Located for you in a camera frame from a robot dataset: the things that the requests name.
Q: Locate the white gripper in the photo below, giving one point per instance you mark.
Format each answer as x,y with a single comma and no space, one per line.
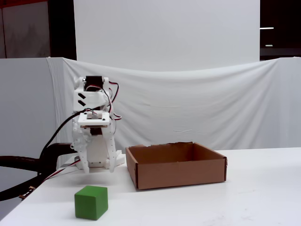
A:
97,150

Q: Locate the green cube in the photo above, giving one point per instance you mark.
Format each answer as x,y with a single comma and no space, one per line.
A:
90,203

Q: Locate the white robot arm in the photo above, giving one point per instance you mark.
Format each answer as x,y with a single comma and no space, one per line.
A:
91,99

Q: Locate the brown cardboard box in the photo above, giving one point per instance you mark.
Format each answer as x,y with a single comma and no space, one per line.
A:
178,171

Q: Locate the white side partition board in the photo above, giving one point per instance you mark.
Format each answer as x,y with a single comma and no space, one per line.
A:
23,106

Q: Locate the white draped cloth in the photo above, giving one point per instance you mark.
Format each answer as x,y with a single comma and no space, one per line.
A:
188,106

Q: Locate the white backdrop panel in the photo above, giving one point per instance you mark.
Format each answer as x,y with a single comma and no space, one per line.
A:
164,33

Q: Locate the brown cabinet door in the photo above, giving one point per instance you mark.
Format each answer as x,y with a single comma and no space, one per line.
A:
26,30

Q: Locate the long ceiling light strip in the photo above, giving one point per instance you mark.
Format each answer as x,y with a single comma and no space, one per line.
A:
266,28

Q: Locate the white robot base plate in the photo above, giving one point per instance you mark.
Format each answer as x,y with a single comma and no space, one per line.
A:
118,159

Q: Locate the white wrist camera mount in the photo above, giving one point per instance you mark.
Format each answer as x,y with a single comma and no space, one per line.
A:
94,120

